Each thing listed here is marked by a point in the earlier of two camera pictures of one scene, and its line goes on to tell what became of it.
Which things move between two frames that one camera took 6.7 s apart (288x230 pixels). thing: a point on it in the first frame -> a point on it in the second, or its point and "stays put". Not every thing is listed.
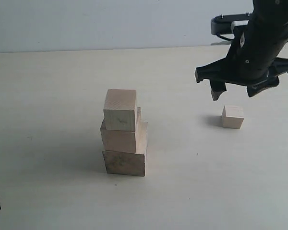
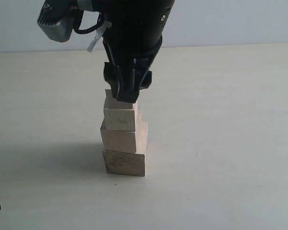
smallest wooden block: x=233 y=117 -> x=111 y=102
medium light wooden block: x=119 y=109 stays put
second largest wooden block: x=135 y=142 -> x=118 y=130
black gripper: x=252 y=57 -> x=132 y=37
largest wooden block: x=125 y=163 stays put
